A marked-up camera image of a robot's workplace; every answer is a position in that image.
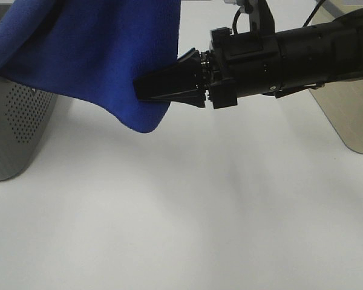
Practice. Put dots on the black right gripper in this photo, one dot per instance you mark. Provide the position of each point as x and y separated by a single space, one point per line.
238 65

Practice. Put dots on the blue microfiber towel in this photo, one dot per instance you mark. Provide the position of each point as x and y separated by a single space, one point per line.
92 51

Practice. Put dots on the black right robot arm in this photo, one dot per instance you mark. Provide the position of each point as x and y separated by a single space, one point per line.
313 55

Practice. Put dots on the beige plastic bin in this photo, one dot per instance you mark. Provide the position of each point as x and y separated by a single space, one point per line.
342 104

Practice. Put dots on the grey perforated plastic basket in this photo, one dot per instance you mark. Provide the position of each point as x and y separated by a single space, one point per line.
24 111

